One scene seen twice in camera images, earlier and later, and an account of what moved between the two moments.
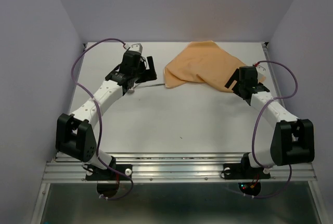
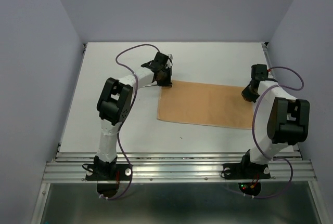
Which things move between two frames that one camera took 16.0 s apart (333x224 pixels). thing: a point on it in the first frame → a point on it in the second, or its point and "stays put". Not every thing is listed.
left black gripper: [149, 75] → [167, 83]
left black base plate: [95, 173] stays put
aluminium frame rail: [176, 167] stays put
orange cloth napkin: [204, 61] → [205, 104]
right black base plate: [243, 171] stays put
